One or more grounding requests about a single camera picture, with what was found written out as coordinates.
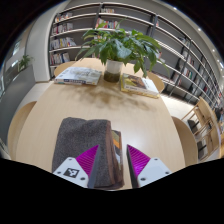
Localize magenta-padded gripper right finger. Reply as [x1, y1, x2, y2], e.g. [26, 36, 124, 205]
[125, 144, 173, 189]

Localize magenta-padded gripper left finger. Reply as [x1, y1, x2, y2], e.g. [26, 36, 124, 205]
[52, 144, 101, 189]

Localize zigzag striped brown towel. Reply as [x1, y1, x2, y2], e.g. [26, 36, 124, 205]
[51, 116, 125, 191]

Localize round-backed wooden chair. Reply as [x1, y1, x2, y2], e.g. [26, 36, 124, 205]
[145, 71, 166, 94]
[53, 60, 78, 78]
[171, 115, 200, 167]
[6, 100, 38, 161]

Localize slatted wooden chair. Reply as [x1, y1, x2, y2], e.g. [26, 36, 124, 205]
[181, 96, 224, 162]

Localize yellow-edged book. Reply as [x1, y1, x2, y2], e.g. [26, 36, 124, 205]
[119, 72, 161, 100]

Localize white magazine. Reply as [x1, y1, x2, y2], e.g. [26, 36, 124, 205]
[53, 66, 103, 87]

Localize small background potted plant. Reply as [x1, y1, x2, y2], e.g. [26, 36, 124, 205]
[17, 53, 35, 72]

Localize green potted plant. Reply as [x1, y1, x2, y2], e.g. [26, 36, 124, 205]
[75, 19, 168, 84]

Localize ceiling lights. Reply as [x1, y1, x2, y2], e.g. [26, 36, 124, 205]
[171, 4, 224, 71]

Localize grey bookshelf unit with books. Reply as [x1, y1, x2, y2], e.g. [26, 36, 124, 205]
[47, 1, 224, 108]

